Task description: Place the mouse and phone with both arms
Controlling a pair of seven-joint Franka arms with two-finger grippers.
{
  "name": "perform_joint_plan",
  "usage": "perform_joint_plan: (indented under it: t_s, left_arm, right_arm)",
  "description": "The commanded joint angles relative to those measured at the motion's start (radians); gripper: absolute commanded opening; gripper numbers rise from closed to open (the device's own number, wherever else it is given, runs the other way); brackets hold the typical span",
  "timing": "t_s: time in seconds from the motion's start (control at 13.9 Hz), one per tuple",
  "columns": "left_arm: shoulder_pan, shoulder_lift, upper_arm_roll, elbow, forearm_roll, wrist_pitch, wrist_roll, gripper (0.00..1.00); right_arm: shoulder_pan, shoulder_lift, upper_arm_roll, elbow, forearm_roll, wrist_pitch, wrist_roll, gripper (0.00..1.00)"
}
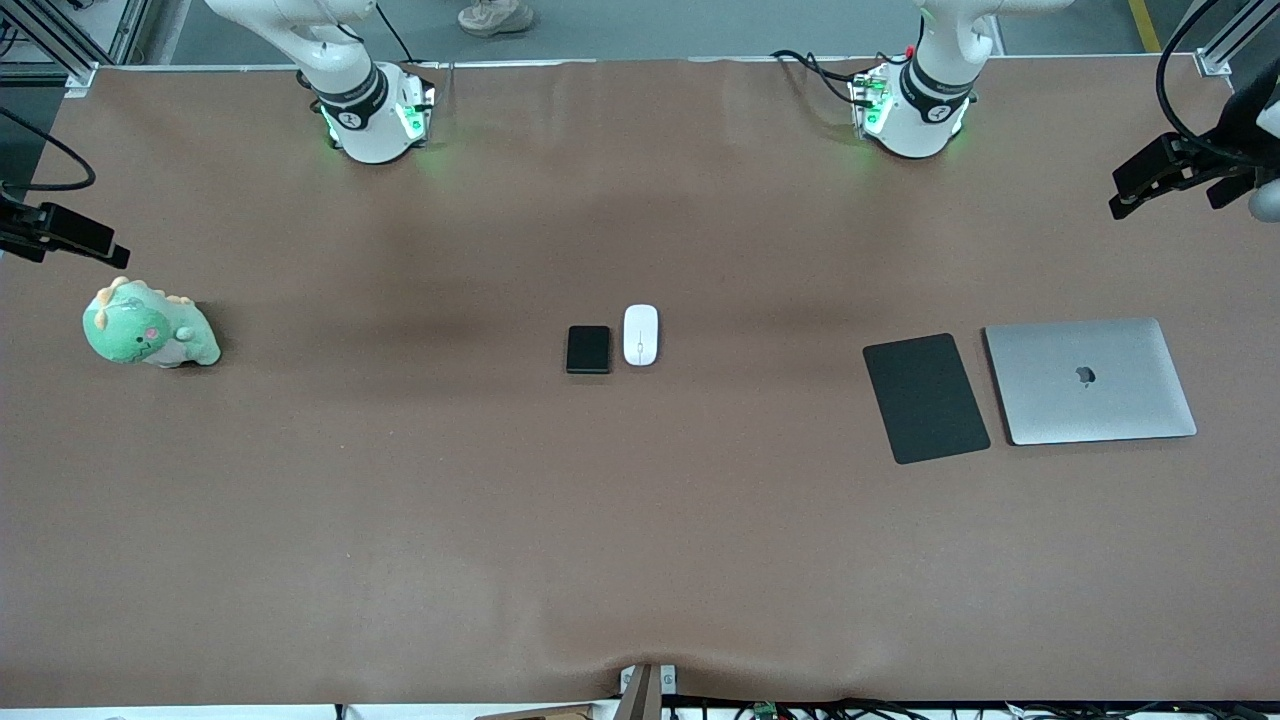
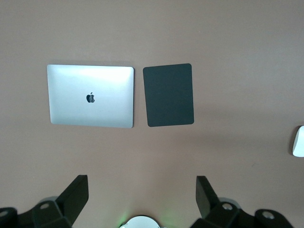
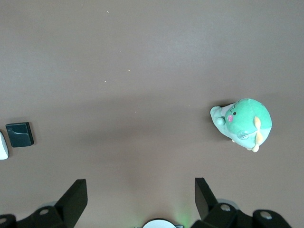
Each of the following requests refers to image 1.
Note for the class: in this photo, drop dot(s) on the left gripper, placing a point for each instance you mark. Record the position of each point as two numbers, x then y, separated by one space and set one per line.
1241 148

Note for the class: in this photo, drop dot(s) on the black phone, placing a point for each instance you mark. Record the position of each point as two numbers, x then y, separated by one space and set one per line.
588 350

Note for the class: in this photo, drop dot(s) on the white computer mouse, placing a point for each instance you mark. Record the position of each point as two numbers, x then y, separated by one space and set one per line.
632 340

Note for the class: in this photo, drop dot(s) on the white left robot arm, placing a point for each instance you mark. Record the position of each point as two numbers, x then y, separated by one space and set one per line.
930 100

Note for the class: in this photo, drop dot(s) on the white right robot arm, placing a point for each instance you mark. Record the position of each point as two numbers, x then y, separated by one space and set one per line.
360 90

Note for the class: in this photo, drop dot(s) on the black mouse pad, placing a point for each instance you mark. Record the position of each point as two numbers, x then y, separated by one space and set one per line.
925 400

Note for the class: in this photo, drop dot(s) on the green dinosaur plush toy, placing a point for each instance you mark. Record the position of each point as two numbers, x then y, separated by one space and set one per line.
130 335

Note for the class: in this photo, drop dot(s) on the silver laptop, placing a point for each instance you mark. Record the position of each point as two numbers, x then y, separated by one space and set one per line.
1120 400

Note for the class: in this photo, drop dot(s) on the beige shoe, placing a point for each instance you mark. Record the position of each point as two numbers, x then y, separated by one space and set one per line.
495 15

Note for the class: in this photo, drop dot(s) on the brown table cover sheet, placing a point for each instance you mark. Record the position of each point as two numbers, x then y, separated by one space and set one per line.
640 520

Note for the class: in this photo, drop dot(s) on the brown cardboard piece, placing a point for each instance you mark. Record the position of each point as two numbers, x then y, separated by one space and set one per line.
560 714

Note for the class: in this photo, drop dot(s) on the aluminium frame post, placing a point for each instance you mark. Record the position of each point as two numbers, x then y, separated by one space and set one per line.
1225 50
70 55

